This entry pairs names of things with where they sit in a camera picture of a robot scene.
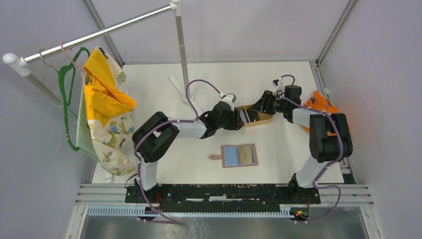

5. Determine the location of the tan oval tray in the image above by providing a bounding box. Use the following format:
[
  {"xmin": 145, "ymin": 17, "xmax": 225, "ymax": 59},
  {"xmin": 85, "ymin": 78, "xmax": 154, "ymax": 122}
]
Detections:
[{"xmin": 238, "ymin": 105, "xmax": 273, "ymax": 127}]

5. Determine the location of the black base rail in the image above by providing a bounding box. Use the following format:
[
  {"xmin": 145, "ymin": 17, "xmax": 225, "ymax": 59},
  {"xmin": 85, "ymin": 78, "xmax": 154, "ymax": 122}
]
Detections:
[{"xmin": 125, "ymin": 184, "xmax": 321, "ymax": 213}]

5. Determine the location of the orange cloth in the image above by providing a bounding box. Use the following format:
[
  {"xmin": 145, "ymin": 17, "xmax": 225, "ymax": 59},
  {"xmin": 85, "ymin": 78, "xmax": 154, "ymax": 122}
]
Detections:
[{"xmin": 302, "ymin": 91, "xmax": 340, "ymax": 136}]

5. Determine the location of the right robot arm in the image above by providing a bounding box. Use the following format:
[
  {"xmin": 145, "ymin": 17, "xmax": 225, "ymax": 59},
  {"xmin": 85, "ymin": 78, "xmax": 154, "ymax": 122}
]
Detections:
[{"xmin": 251, "ymin": 85, "xmax": 353, "ymax": 203}]

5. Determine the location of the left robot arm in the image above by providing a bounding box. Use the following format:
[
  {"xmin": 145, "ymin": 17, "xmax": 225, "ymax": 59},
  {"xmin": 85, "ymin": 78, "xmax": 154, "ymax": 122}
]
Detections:
[{"xmin": 132, "ymin": 101, "xmax": 245, "ymax": 203}]

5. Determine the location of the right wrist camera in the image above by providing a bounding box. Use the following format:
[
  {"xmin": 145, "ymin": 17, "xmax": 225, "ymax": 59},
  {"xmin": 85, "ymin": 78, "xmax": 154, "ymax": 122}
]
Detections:
[{"xmin": 272, "ymin": 76, "xmax": 285, "ymax": 97}]

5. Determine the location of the brown wire hanger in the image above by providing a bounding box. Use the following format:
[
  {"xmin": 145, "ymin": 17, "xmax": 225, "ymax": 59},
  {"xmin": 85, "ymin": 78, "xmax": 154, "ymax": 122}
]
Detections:
[{"xmin": 38, "ymin": 49, "xmax": 59, "ymax": 73}]

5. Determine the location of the pink hanger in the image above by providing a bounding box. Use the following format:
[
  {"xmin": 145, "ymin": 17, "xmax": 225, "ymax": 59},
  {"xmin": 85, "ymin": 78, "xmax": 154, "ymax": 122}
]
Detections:
[{"xmin": 60, "ymin": 41, "xmax": 86, "ymax": 86}]

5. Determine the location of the white cable duct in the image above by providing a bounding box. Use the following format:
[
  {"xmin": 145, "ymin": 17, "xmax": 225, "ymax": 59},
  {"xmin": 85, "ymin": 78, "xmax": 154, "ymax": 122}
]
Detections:
[{"xmin": 87, "ymin": 206, "xmax": 294, "ymax": 219}]

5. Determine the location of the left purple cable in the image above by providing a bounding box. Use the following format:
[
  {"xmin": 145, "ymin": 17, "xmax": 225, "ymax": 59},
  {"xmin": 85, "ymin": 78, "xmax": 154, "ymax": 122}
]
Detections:
[{"xmin": 133, "ymin": 79, "xmax": 225, "ymax": 226}]

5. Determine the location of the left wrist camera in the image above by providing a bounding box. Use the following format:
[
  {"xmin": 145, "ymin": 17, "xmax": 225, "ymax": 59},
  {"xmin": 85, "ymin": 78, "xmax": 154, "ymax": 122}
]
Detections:
[{"xmin": 221, "ymin": 94, "xmax": 236, "ymax": 105}]

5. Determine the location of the gold striped credit card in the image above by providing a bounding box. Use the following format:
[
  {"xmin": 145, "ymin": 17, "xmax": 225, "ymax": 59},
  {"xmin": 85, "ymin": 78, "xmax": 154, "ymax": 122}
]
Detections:
[{"xmin": 238, "ymin": 145, "xmax": 254, "ymax": 165}]

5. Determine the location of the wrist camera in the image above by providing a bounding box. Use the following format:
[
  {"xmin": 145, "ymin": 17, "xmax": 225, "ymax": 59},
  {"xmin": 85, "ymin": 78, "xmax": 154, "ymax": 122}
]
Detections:
[
  {"xmin": 221, "ymin": 94, "xmax": 236, "ymax": 105},
  {"xmin": 272, "ymin": 76, "xmax": 285, "ymax": 97}
]

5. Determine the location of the metal clothes rack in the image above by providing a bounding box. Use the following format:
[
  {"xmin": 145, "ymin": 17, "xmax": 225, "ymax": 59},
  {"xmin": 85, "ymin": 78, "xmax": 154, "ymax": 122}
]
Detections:
[{"xmin": 2, "ymin": 0, "xmax": 203, "ymax": 114}]

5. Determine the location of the green hanger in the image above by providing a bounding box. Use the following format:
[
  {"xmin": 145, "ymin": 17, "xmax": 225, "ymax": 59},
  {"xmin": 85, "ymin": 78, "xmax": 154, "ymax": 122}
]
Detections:
[{"xmin": 58, "ymin": 47, "xmax": 90, "ymax": 151}]

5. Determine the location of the yellow dinosaur print garment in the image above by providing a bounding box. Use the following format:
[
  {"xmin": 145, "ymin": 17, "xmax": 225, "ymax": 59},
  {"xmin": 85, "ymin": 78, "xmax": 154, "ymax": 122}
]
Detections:
[{"xmin": 76, "ymin": 46, "xmax": 136, "ymax": 176}]

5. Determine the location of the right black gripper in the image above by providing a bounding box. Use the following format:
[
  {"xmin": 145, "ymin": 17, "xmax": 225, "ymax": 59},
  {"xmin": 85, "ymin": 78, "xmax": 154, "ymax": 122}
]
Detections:
[{"xmin": 249, "ymin": 91, "xmax": 287, "ymax": 116}]

